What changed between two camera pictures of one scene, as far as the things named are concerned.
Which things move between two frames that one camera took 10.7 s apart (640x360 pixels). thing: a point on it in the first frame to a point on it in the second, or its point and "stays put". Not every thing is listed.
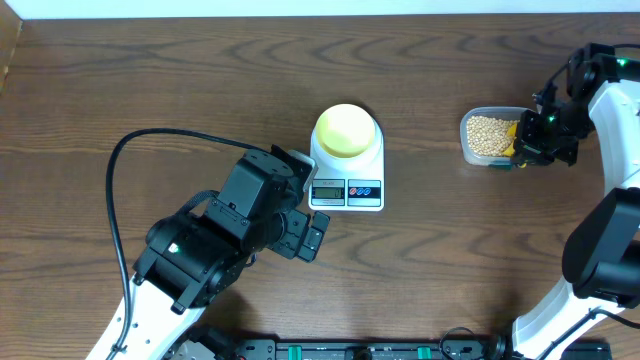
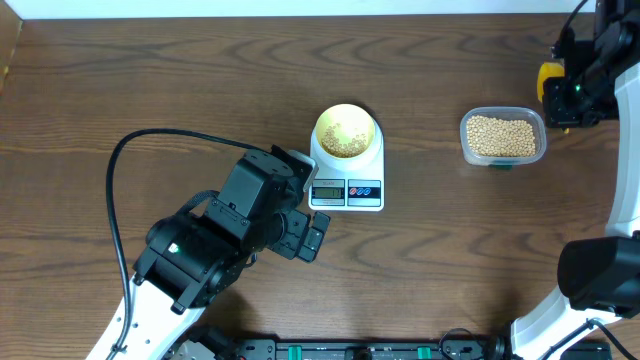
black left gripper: [293, 240] stays put
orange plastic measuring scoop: [512, 135] to [548, 69]
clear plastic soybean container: [488, 134] stays put
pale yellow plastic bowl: [345, 131] stays put
